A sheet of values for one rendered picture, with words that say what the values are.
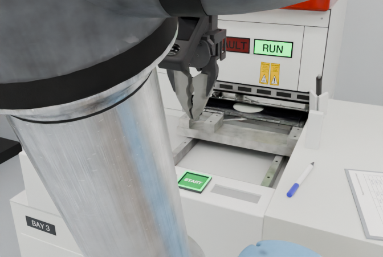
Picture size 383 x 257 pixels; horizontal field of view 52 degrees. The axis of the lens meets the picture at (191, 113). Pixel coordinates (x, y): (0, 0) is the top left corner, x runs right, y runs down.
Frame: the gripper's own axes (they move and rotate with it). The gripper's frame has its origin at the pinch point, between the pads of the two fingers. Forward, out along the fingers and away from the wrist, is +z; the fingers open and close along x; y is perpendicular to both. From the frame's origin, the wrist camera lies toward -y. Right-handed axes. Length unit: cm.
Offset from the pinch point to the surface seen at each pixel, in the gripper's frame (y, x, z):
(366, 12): 207, -23, 8
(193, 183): -0.1, -0.4, 14.3
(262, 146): 38.9, -4.1, 23.8
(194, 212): -4.0, -2.4, 17.6
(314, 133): 23.4, -18.8, 10.3
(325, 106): 26.2, -20.0, 4.8
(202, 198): -3.2, -3.6, 14.7
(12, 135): 142, 221, 111
